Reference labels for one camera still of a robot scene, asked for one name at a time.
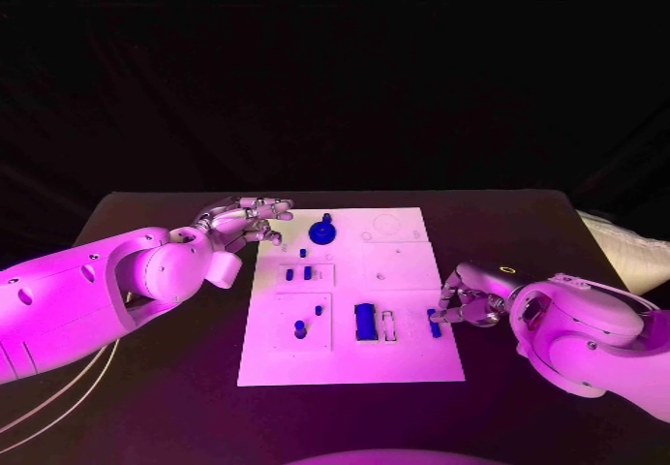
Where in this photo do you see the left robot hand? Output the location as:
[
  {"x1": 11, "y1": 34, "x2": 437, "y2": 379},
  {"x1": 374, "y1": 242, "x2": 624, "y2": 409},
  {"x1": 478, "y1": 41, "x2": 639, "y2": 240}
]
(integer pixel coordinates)
[{"x1": 191, "y1": 196, "x2": 296, "y2": 255}]

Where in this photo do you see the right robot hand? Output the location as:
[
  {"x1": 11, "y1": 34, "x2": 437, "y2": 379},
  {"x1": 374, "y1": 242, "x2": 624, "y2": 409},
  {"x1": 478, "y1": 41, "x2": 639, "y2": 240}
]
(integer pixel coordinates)
[{"x1": 429, "y1": 262, "x2": 537, "y2": 328}]

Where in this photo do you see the white task board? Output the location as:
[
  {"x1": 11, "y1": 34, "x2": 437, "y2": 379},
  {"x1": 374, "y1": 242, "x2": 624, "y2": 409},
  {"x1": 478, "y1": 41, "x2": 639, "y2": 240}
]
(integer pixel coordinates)
[{"x1": 237, "y1": 206, "x2": 469, "y2": 388}]

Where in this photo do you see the blue gear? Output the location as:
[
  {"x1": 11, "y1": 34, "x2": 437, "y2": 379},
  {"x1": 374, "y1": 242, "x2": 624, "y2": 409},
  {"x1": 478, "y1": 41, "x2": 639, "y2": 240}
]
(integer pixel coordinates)
[{"x1": 308, "y1": 212, "x2": 339, "y2": 246}]

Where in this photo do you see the blue block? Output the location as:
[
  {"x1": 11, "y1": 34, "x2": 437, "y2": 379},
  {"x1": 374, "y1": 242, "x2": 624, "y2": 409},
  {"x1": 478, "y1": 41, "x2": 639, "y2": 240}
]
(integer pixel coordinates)
[{"x1": 354, "y1": 302, "x2": 381, "y2": 342}]

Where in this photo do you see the white cloth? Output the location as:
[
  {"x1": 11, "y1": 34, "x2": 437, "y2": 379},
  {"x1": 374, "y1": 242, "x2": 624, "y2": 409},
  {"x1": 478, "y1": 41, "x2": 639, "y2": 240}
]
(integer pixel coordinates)
[{"x1": 576, "y1": 209, "x2": 670, "y2": 296}]

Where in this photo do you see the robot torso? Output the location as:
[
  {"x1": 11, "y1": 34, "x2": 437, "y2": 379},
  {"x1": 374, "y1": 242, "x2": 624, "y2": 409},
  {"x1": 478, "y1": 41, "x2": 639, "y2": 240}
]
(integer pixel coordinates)
[{"x1": 286, "y1": 449, "x2": 508, "y2": 465}]

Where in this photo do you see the white cable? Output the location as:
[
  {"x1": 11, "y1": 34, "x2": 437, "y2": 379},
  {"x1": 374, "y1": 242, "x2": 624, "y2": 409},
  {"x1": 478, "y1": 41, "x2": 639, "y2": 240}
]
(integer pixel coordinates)
[
  {"x1": 0, "y1": 335, "x2": 120, "y2": 435},
  {"x1": 0, "y1": 341, "x2": 123, "y2": 456},
  {"x1": 583, "y1": 279, "x2": 665, "y2": 313}
]

